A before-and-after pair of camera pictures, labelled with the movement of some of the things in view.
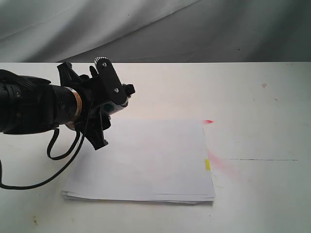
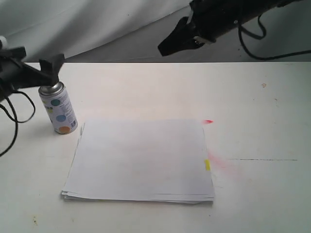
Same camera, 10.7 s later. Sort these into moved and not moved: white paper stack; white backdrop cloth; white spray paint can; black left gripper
Moved: white spray paint can; black left gripper
Not moved: white backdrop cloth; white paper stack
